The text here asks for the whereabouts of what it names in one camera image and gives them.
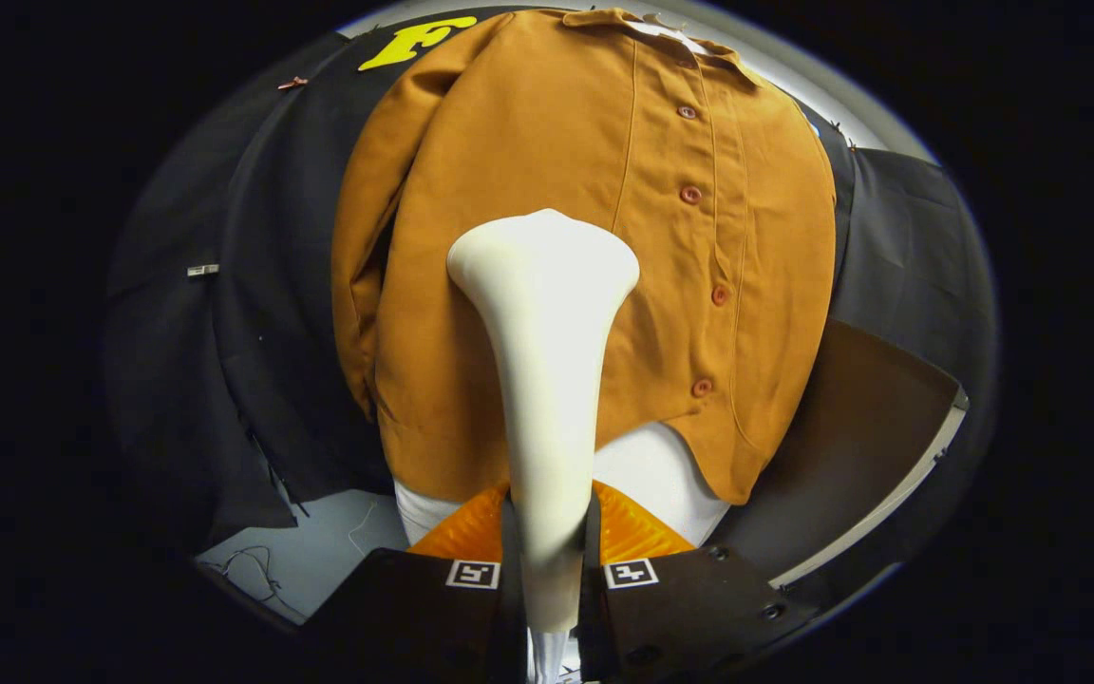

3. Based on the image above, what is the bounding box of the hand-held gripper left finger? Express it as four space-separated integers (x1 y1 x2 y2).
305 482 529 684

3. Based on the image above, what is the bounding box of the white mannequin torso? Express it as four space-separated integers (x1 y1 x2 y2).
393 17 734 548

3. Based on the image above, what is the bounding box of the grey cabinet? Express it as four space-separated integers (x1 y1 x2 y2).
707 318 971 592

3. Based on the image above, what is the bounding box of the black backdrop cloth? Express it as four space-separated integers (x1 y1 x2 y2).
103 8 1001 557

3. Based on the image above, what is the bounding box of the orange button-up shirt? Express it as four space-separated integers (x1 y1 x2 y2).
331 8 839 505

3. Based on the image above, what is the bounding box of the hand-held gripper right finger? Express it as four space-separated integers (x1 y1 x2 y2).
577 482 819 684

